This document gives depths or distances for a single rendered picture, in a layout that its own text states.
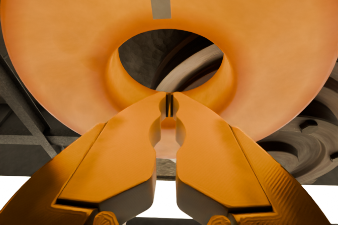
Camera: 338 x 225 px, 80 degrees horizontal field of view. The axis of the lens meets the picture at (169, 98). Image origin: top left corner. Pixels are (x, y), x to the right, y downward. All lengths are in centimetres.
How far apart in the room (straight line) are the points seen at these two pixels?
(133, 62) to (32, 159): 886
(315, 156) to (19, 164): 926
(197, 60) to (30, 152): 932
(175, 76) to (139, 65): 20
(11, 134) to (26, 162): 294
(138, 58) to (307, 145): 40
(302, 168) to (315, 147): 8
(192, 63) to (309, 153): 28
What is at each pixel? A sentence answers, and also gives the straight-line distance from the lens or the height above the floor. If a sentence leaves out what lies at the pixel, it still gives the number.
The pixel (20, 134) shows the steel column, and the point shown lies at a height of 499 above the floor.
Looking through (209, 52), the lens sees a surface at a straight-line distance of 33.
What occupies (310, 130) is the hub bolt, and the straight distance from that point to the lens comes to 37.
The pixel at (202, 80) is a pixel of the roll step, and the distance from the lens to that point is 34.
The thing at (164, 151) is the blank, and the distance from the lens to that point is 16.
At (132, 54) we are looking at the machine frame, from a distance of 52.
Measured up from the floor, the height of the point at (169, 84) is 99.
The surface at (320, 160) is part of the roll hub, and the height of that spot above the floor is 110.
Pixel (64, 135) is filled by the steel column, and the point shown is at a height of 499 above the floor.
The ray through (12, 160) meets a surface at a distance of 969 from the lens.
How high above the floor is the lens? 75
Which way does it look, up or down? 45 degrees up
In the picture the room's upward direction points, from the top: 180 degrees clockwise
